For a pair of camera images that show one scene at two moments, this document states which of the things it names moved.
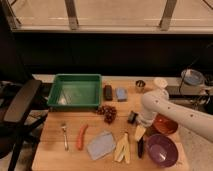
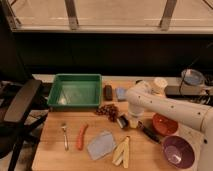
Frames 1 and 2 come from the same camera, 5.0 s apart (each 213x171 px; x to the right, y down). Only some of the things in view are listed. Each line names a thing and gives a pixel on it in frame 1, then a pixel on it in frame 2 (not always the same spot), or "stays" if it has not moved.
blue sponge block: x=122 y=94 stays
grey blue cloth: x=101 y=145 stays
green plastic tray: x=77 y=90 stays
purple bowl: x=162 y=150 → x=178 y=152
